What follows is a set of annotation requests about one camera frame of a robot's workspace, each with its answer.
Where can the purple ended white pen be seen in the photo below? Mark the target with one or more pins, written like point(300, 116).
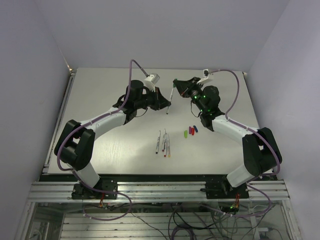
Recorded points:
point(164, 140)

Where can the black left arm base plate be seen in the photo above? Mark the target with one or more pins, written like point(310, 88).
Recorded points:
point(106, 190)

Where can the aluminium extrusion frame rail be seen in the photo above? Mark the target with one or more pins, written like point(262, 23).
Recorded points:
point(54, 192)

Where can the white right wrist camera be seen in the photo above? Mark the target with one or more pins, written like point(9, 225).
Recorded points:
point(208, 76)

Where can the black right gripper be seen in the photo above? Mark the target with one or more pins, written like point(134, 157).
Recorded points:
point(183, 87)

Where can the green ended white pen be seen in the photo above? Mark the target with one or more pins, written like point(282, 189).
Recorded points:
point(170, 98)

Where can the blue ended white pen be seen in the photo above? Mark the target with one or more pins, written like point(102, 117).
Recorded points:
point(158, 143)

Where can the red ended white pen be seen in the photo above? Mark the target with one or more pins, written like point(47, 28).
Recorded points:
point(165, 152)

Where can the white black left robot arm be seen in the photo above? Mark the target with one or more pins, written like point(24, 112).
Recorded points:
point(76, 142)

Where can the orange ended white pen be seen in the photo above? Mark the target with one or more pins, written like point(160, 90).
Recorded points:
point(168, 146)

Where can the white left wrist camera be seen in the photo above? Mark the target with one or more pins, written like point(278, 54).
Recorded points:
point(150, 81)

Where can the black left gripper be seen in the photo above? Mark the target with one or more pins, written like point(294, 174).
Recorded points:
point(160, 102)

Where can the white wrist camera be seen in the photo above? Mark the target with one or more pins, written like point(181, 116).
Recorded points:
point(150, 81)
point(208, 76)

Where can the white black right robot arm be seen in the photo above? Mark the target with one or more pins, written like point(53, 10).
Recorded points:
point(259, 148)

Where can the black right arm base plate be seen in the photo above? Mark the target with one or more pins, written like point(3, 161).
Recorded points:
point(223, 190)

